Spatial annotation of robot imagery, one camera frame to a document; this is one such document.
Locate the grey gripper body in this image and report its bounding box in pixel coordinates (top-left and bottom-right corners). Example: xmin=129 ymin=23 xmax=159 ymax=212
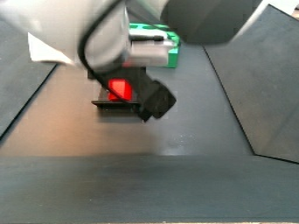
xmin=123 ymin=34 xmax=174 ymax=67

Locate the red hexagon block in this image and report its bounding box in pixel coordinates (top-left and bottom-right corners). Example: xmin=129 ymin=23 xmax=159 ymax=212
xmin=108 ymin=79 xmax=133 ymax=101

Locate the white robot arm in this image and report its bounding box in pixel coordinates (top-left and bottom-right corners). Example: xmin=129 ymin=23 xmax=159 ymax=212
xmin=0 ymin=0 xmax=265 ymax=69

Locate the green shape sorting board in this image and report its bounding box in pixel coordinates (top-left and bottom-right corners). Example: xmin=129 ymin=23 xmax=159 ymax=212
xmin=126 ymin=23 xmax=181 ymax=68

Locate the black cradle stand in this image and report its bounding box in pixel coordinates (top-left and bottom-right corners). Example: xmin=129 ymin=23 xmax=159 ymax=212
xmin=92 ymin=67 xmax=143 ymax=110

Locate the black cable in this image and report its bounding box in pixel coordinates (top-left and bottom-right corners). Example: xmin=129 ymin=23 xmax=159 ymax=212
xmin=76 ymin=0 xmax=134 ymax=103

